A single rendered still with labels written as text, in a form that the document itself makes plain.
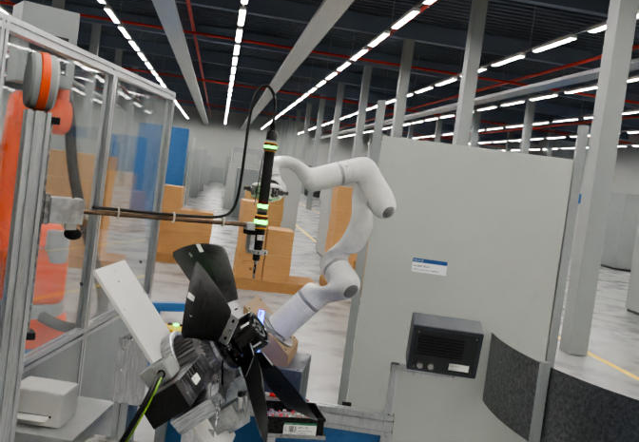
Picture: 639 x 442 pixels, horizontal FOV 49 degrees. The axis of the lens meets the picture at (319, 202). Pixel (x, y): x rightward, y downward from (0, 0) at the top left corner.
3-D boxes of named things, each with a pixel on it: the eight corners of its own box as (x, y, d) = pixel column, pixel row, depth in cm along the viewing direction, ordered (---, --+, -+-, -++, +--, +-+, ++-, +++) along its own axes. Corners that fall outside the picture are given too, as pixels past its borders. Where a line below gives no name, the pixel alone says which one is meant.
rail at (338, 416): (158, 401, 267) (161, 381, 267) (161, 398, 271) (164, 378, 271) (391, 437, 263) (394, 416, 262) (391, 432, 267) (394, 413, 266)
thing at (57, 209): (43, 224, 190) (47, 194, 190) (38, 221, 196) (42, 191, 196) (82, 227, 195) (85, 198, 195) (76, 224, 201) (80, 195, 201)
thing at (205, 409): (180, 435, 193) (170, 422, 192) (183, 417, 202) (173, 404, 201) (219, 411, 192) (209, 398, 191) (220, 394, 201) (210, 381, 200)
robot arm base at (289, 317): (267, 311, 307) (299, 283, 305) (295, 344, 304) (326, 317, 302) (255, 315, 289) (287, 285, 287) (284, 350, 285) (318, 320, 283)
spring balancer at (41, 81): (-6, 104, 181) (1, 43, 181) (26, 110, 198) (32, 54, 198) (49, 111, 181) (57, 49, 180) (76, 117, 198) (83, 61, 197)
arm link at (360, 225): (326, 292, 288) (311, 267, 300) (350, 292, 294) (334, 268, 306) (373, 190, 267) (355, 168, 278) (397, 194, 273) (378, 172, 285)
